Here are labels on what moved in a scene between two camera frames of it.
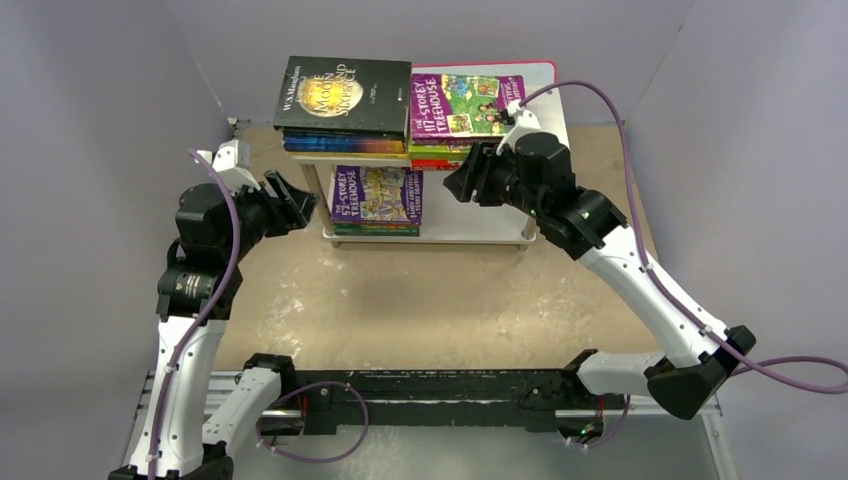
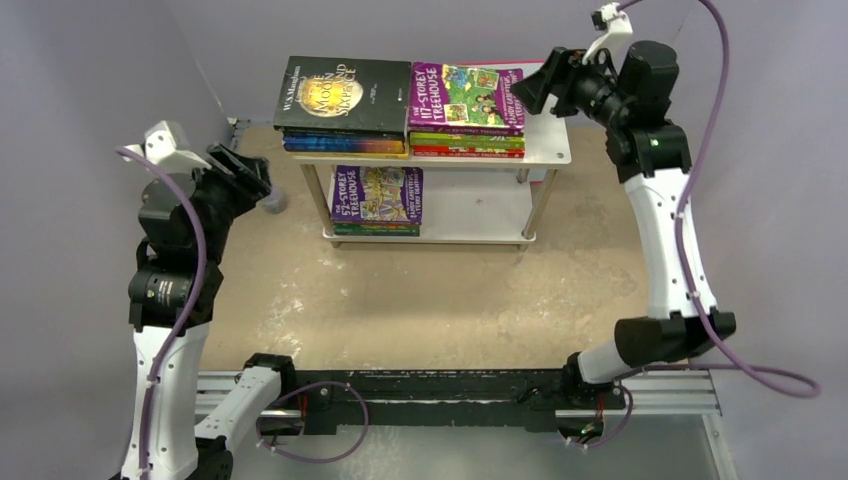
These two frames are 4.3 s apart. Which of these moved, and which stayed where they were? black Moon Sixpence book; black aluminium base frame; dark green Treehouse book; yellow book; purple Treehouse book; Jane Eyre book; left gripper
Moved: left gripper
Stayed: black aluminium base frame; purple Treehouse book; dark green Treehouse book; yellow book; Jane Eyre book; black Moon Sixpence book
